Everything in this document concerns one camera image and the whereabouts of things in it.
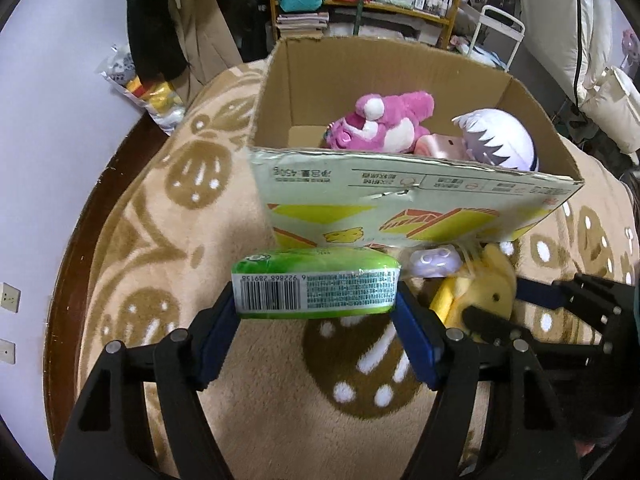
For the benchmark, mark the cream folded mattress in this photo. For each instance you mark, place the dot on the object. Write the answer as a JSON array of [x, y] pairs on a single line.
[[560, 25]]

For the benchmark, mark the small purple plush toy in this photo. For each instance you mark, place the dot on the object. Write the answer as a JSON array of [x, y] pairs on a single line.
[[435, 262]]

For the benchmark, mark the black hanging coat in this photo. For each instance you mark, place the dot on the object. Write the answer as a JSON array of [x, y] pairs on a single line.
[[152, 25]]

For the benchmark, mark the pink bear plush toy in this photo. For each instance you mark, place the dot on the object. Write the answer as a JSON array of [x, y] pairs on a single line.
[[385, 122]]

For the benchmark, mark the pink wall ornament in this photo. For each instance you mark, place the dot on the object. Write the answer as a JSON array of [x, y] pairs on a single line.
[[631, 47]]

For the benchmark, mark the yellow plush toy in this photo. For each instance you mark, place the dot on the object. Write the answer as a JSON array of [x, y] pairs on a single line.
[[485, 285]]

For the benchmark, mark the dark hanging garment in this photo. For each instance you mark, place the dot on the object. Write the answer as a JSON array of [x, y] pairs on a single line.
[[247, 15]]

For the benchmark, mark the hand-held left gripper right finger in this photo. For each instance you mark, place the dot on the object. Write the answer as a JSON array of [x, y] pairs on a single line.
[[417, 345]]

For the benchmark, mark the white trolley cart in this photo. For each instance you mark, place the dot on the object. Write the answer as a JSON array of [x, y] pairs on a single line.
[[500, 25]]

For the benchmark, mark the white-haired doll plush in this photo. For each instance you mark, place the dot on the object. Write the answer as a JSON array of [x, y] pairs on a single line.
[[500, 135]]

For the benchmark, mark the pink swirl plush toy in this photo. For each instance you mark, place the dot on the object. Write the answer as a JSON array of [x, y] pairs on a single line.
[[442, 146]]

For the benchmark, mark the white wall socket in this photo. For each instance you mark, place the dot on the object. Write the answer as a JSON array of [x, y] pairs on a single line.
[[6, 352], [9, 297]]

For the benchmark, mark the printed cardboard box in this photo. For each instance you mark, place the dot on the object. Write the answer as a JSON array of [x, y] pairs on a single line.
[[390, 200]]

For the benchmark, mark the plastic bag of toys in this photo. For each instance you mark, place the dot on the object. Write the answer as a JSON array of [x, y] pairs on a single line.
[[145, 95]]

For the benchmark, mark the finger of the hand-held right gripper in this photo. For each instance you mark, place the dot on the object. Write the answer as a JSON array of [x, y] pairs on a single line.
[[540, 294], [492, 325]]

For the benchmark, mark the stack of books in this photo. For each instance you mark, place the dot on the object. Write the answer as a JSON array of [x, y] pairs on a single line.
[[302, 24]]

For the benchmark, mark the beige hanging coat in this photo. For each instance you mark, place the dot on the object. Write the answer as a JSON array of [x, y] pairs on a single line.
[[200, 30]]

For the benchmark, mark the beige patterned blanket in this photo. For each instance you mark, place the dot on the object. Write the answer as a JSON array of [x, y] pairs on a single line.
[[200, 230]]

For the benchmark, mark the dark wooden bed frame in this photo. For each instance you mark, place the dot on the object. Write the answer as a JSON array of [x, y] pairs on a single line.
[[70, 270]]

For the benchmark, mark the wooden shelf with items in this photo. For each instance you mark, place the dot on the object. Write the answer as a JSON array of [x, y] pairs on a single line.
[[450, 15]]

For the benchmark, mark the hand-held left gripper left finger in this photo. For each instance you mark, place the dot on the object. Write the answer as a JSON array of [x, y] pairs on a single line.
[[215, 340]]

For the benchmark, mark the green tissue pack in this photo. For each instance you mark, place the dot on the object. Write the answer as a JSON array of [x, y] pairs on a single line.
[[320, 285]]

